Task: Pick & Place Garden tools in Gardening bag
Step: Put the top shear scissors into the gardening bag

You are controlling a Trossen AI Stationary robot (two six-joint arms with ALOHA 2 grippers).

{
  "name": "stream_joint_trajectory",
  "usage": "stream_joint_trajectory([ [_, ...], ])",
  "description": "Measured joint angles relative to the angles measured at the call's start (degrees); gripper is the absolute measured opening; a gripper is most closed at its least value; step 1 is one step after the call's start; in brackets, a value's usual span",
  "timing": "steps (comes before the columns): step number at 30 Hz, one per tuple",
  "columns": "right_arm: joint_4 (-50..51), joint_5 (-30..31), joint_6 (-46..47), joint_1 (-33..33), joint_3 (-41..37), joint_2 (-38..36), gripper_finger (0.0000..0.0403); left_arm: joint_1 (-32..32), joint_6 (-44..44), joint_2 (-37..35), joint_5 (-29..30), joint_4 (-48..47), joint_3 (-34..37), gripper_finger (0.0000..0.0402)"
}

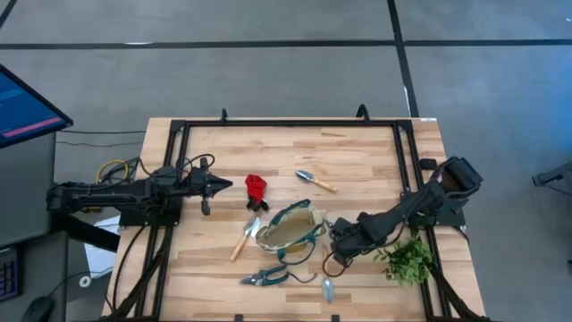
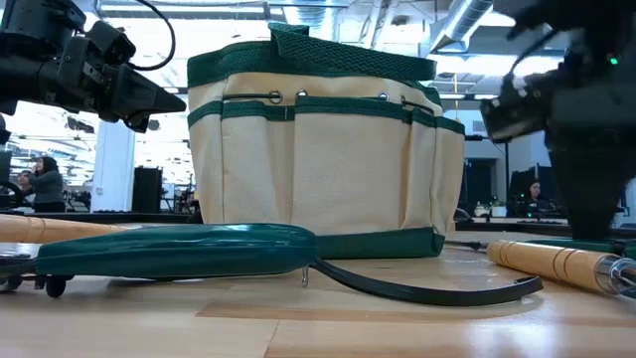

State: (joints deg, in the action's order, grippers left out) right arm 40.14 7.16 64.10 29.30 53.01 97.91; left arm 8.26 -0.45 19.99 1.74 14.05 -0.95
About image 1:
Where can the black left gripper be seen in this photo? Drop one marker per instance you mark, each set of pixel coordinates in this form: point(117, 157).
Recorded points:
point(199, 183)

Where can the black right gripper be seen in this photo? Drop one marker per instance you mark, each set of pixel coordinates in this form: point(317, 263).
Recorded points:
point(350, 234)

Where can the red black garden gloves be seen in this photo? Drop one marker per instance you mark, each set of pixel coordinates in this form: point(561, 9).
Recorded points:
point(255, 185)

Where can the narrow silver transplanter trowel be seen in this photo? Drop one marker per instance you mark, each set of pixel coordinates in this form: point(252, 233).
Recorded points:
point(328, 290)

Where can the tan green gardening bag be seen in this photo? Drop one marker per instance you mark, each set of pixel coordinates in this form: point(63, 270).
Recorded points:
point(290, 228)

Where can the green pruning shears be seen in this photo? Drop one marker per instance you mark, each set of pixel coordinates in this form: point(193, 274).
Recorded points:
point(263, 277)

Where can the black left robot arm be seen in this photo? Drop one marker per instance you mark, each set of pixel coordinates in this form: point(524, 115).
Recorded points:
point(111, 192)

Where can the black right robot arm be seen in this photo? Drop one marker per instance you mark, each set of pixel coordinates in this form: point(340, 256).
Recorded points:
point(411, 205)

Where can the green artificial plant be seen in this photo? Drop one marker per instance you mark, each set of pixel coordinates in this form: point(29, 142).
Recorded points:
point(409, 264)

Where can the small black puck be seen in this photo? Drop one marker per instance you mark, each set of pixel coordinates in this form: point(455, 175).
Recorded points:
point(428, 164)

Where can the black desk leg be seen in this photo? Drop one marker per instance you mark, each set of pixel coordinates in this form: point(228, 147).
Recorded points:
point(89, 234)

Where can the white paper sheet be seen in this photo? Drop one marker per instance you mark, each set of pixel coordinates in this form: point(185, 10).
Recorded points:
point(100, 259)

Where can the white table sticker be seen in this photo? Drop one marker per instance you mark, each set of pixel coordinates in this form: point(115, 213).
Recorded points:
point(428, 119)

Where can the grey desk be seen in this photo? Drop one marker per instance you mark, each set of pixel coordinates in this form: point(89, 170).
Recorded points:
point(22, 188)

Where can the computer monitor blue screen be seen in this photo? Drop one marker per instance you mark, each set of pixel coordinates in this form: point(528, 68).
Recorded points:
point(22, 107)

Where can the black computer mouse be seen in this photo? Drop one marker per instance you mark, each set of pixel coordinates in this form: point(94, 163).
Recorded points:
point(39, 309)

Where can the black keyboard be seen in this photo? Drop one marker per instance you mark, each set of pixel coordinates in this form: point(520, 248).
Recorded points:
point(8, 275)

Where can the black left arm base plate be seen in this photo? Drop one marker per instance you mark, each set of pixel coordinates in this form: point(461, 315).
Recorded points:
point(134, 219)

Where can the black metal table frame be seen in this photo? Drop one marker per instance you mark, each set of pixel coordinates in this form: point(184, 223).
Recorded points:
point(290, 122)

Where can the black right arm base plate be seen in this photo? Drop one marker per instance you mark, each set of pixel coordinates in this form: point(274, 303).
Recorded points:
point(451, 218)

